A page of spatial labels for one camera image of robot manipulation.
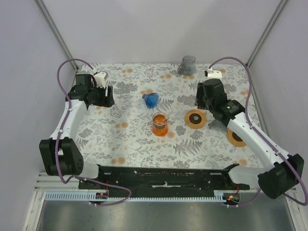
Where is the wooden ring dripper stand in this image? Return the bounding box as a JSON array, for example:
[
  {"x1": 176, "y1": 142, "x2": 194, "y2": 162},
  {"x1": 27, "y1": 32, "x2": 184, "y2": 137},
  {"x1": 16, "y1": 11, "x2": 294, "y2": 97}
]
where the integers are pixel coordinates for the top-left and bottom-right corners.
[{"x1": 184, "y1": 109, "x2": 207, "y2": 129}]

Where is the blue glass dripper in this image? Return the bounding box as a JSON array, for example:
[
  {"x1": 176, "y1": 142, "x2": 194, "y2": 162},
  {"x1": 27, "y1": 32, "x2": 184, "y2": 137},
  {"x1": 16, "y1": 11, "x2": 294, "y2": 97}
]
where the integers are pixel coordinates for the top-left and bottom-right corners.
[{"x1": 142, "y1": 92, "x2": 159, "y2": 109}]

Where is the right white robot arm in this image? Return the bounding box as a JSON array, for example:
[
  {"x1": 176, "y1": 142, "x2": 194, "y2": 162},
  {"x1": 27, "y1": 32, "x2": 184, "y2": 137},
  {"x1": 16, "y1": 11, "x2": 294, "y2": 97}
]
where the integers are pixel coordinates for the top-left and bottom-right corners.
[{"x1": 195, "y1": 78, "x2": 304, "y2": 199}]

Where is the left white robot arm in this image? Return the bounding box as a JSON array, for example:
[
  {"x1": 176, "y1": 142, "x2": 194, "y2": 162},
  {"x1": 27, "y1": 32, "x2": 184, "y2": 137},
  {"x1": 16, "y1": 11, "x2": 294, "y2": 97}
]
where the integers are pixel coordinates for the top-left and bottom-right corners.
[{"x1": 39, "y1": 72, "x2": 115, "y2": 189}]

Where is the grey glass dripper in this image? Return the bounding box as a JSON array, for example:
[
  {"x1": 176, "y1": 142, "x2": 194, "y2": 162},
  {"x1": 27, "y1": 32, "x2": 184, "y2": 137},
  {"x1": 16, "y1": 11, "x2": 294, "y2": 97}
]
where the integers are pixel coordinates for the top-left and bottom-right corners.
[{"x1": 208, "y1": 120, "x2": 227, "y2": 131}]

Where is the grey glass carafe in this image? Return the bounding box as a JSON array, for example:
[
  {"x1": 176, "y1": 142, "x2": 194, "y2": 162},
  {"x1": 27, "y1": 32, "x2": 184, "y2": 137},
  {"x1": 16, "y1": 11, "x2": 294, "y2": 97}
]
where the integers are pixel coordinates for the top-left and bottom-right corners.
[{"x1": 177, "y1": 55, "x2": 196, "y2": 76}]

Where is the orange glass carafe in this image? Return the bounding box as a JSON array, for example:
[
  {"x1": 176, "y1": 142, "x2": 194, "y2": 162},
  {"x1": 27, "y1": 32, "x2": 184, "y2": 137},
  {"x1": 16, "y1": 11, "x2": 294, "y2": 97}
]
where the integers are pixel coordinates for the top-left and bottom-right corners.
[{"x1": 152, "y1": 112, "x2": 168, "y2": 137}]

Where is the floral tablecloth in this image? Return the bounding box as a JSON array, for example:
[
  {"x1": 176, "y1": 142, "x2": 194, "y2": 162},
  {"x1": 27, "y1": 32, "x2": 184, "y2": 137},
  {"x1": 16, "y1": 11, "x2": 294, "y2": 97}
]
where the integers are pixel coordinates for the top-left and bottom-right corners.
[{"x1": 76, "y1": 64, "x2": 262, "y2": 169}]

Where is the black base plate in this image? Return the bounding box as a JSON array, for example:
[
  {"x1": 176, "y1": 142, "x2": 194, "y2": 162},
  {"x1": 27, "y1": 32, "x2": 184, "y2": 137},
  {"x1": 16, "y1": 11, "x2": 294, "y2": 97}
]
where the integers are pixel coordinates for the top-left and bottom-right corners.
[{"x1": 78, "y1": 164, "x2": 250, "y2": 199}]

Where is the aluminium frame rail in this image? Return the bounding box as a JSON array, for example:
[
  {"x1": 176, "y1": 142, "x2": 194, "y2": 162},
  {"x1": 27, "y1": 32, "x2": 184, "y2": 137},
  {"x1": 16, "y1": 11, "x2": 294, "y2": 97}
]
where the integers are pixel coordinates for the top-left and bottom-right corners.
[{"x1": 35, "y1": 172, "x2": 79, "y2": 191}]

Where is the white cable duct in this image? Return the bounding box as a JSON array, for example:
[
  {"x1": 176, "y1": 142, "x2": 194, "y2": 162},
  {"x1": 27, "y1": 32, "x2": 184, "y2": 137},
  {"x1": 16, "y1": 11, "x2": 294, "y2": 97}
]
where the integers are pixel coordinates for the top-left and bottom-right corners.
[{"x1": 45, "y1": 190, "x2": 239, "y2": 201}]

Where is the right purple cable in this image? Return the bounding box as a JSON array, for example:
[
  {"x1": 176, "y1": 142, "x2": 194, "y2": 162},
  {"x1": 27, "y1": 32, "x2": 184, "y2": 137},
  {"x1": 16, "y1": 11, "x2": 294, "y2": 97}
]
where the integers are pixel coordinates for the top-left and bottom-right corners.
[{"x1": 208, "y1": 56, "x2": 308, "y2": 207}]

